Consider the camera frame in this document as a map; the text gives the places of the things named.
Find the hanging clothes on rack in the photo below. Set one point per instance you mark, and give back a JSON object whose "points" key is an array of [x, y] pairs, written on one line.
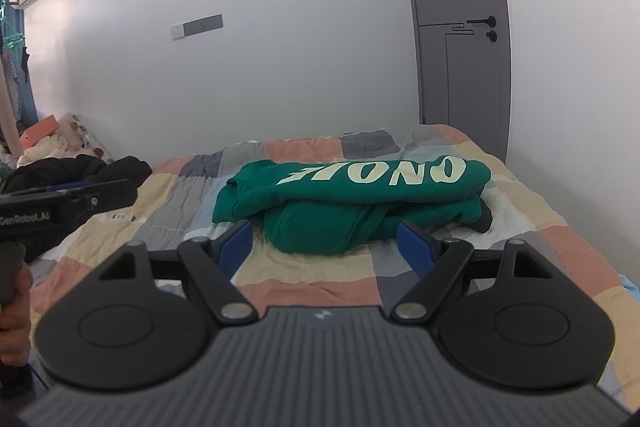
{"points": [[29, 97]]}

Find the black padded jacket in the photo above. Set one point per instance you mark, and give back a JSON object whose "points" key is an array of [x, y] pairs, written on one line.
{"points": [[100, 169]]}

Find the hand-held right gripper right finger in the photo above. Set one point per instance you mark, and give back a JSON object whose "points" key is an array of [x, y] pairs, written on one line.
{"points": [[417, 249]]}

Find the green printed sweatshirt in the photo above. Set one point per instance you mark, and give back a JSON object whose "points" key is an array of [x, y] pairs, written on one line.
{"points": [[320, 232]]}

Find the person's left hand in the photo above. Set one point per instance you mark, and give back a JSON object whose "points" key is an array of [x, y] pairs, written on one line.
{"points": [[17, 327]]}

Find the patchwork bed sheet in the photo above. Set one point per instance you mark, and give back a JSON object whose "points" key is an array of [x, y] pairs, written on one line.
{"points": [[300, 269]]}

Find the black hanging sock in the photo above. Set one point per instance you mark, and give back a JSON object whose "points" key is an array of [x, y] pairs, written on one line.
{"points": [[24, 64]]}

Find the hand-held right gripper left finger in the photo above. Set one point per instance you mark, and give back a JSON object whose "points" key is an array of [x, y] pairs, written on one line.
{"points": [[235, 249]]}

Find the grey wall socket strip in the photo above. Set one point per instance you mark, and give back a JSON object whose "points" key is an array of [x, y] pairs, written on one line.
{"points": [[203, 24]]}

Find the green clip hanger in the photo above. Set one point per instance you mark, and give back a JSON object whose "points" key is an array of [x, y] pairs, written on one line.
{"points": [[12, 42]]}

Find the beige hanging long-sleeve top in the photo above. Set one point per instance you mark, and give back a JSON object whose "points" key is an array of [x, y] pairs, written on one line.
{"points": [[7, 107]]}

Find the pink box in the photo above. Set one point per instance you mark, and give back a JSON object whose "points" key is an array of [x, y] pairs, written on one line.
{"points": [[39, 133]]}

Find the white wall switch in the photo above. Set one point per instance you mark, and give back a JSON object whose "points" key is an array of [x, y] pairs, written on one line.
{"points": [[178, 32]]}

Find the black door lock knob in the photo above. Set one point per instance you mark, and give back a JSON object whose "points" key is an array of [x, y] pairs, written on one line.
{"points": [[492, 37]]}

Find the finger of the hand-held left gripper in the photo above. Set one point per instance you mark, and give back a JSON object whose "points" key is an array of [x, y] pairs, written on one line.
{"points": [[100, 198]]}

